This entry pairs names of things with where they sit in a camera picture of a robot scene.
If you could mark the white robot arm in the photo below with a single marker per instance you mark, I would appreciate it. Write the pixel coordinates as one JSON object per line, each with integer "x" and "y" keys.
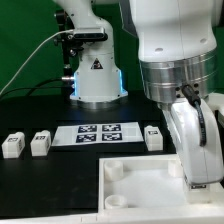
{"x": 177, "y": 55}

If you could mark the white square tabletop part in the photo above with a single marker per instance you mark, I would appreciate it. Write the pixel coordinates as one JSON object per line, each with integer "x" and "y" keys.
{"x": 145, "y": 182}

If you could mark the white L-shaped corner fence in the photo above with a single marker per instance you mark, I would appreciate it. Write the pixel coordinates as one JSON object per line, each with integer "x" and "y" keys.
{"x": 188, "y": 214}

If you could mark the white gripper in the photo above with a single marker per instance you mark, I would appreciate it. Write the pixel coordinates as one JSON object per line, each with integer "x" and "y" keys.
{"x": 201, "y": 164}

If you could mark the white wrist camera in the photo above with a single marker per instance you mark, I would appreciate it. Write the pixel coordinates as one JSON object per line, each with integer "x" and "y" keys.
{"x": 216, "y": 103}

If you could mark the white sheet with markers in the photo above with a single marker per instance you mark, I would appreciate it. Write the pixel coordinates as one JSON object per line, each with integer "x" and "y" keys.
{"x": 97, "y": 134}

